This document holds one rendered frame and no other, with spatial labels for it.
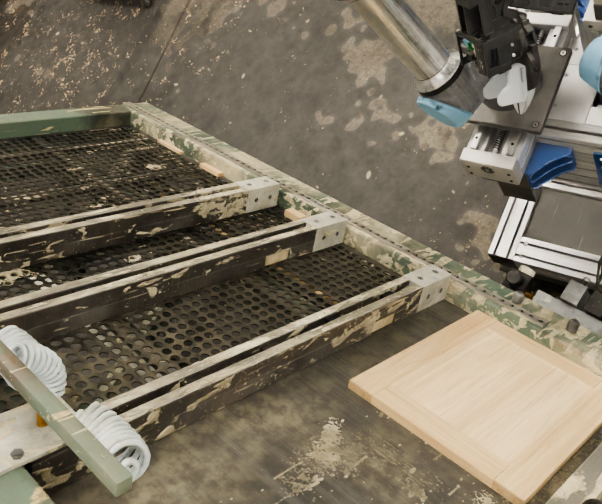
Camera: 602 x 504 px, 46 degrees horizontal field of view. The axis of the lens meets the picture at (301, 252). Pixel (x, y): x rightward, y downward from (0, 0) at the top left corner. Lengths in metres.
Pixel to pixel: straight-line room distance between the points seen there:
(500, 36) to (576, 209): 1.56
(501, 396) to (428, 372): 0.15
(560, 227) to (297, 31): 1.76
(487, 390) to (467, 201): 1.48
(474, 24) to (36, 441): 0.82
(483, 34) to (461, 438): 0.69
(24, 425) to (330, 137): 2.40
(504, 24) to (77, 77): 3.65
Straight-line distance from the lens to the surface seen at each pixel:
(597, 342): 1.73
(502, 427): 1.39
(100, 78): 4.35
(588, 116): 1.83
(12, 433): 1.05
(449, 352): 1.54
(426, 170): 2.97
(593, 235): 2.49
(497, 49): 1.03
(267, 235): 1.74
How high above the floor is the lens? 2.52
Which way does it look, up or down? 56 degrees down
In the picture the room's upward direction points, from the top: 53 degrees counter-clockwise
